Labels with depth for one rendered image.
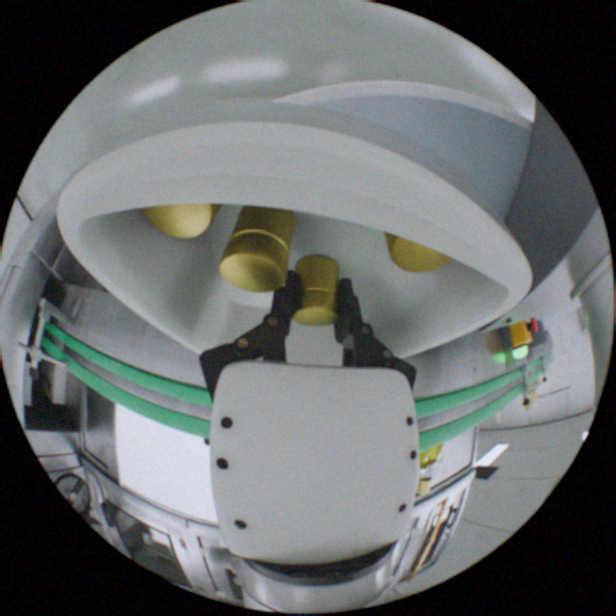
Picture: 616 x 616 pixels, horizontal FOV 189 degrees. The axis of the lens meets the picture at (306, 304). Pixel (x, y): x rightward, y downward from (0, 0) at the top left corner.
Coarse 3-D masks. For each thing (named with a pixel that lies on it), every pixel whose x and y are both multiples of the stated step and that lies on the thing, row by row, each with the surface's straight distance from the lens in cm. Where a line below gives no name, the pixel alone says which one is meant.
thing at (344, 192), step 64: (192, 128) 3; (256, 128) 3; (64, 192) 6; (128, 192) 4; (192, 192) 3; (256, 192) 3; (320, 192) 2; (384, 192) 3; (448, 192) 3; (128, 256) 9; (192, 256) 13; (384, 256) 15; (512, 256) 5; (192, 320) 15; (256, 320) 23; (384, 320) 15; (448, 320) 10
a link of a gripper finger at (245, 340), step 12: (288, 276) 13; (288, 288) 12; (276, 300) 12; (288, 300) 11; (276, 312) 12; (288, 312) 11; (288, 324) 12; (240, 336) 11; (252, 336) 11; (240, 348) 10; (252, 348) 10
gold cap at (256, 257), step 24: (240, 216) 11; (264, 216) 10; (288, 216) 11; (240, 240) 9; (264, 240) 8; (288, 240) 10; (240, 264) 9; (264, 264) 8; (240, 288) 10; (264, 288) 10
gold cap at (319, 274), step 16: (320, 256) 14; (304, 272) 13; (320, 272) 13; (336, 272) 14; (304, 288) 13; (320, 288) 12; (336, 288) 13; (304, 304) 12; (320, 304) 12; (336, 304) 13; (304, 320) 14; (320, 320) 13; (336, 320) 13
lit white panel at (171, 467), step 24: (120, 408) 66; (120, 432) 68; (144, 432) 61; (168, 432) 56; (120, 456) 72; (144, 456) 64; (168, 456) 58; (192, 456) 55; (144, 480) 69; (168, 480) 63; (192, 480) 58; (168, 504) 69; (192, 504) 64
